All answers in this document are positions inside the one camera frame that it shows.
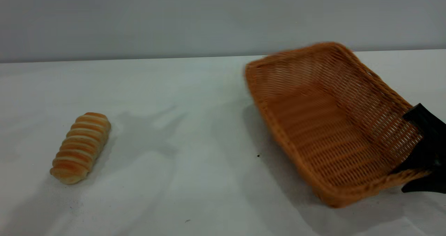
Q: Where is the striped long bread roll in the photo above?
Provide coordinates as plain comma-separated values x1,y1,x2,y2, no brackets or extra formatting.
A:
50,112,112,185

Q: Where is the orange woven plastic basket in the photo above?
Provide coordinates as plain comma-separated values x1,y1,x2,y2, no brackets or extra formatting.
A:
245,42,432,208

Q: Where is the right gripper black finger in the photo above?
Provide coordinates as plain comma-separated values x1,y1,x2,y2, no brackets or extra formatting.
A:
393,103,446,175
401,171,446,194

